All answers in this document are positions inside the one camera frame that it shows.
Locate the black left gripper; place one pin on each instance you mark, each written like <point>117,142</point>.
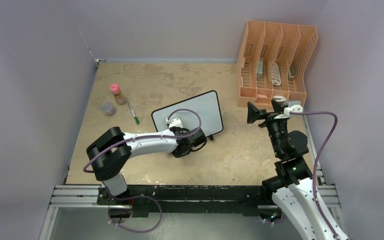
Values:
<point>176,155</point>

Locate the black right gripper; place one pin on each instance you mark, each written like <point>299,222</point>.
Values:
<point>254,114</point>

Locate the white whiteboard black frame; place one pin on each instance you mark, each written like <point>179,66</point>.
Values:
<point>206,105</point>

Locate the green whiteboard marker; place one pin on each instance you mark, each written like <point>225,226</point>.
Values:
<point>137,121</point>

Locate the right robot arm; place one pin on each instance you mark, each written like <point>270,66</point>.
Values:
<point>294,189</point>

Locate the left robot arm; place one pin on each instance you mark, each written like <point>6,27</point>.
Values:
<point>110,152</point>

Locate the white stapler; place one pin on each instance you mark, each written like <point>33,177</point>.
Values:
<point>279,98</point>

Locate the white perforated object in organizer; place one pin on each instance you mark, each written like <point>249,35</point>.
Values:
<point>275,75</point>

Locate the peach plastic file organizer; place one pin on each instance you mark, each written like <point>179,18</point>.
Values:
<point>272,61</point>

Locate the clear plastic clip jar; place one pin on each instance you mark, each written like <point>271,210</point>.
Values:
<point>108,108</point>

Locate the pink lid crayon bottle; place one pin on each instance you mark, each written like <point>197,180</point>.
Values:
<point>117,93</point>

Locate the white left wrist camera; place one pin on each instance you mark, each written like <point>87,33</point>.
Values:
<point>174,123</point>

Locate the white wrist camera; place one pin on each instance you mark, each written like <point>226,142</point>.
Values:
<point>174,123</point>
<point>290,106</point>

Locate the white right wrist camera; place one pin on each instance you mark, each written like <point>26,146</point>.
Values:
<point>290,106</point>

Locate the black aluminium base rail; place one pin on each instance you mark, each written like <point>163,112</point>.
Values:
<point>141,200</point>

